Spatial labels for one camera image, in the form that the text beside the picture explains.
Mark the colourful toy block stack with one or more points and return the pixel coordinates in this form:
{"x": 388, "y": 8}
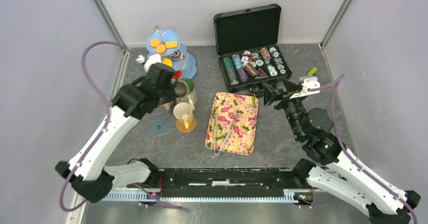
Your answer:
{"x": 313, "y": 71}

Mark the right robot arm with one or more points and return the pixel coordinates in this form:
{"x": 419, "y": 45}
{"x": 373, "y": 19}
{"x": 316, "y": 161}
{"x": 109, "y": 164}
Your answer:
{"x": 330, "y": 165}

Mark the red glazed donut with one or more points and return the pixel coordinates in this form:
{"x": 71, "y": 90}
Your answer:
{"x": 177, "y": 75}

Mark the square yellow biscuit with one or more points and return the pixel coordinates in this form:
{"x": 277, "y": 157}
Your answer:
{"x": 171, "y": 44}

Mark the chocolate swirl cake roll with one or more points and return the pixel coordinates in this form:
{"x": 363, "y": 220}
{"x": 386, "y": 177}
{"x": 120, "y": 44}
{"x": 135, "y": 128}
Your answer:
{"x": 177, "y": 56}

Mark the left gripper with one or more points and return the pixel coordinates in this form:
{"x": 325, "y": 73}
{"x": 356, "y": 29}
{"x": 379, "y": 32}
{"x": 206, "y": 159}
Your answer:
{"x": 171, "y": 96}

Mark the floral rectangular tray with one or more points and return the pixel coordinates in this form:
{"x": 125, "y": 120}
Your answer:
{"x": 224, "y": 108}

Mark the blue smiley coaster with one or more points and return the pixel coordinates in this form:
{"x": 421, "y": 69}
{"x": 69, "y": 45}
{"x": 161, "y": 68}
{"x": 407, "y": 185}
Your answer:
{"x": 160, "y": 125}

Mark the black poker chip case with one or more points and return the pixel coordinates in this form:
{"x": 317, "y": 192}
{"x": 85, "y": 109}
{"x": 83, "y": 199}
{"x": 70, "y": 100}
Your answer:
{"x": 246, "y": 42}

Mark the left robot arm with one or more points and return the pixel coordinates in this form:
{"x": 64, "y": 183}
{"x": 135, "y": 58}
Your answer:
{"x": 87, "y": 171}

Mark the round orange biscuit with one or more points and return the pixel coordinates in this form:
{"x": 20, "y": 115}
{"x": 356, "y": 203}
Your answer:
{"x": 161, "y": 48}
{"x": 155, "y": 42}

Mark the blue three-tier cake stand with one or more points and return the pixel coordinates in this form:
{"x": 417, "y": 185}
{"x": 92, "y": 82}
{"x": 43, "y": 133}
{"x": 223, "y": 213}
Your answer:
{"x": 188, "y": 65}

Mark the silver serving tongs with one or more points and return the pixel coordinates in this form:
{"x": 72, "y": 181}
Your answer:
{"x": 218, "y": 151}

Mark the green-inside floral mug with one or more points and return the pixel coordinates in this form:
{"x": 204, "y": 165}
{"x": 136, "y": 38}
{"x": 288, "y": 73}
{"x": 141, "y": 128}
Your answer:
{"x": 186, "y": 92}

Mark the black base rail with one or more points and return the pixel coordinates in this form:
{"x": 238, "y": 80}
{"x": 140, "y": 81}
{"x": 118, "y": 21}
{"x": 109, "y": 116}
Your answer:
{"x": 278, "y": 178}

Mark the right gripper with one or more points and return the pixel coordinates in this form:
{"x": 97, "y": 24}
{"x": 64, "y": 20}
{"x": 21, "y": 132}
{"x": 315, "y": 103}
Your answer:
{"x": 270, "y": 94}

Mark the yellow mug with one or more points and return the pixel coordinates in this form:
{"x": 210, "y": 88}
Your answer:
{"x": 183, "y": 111}

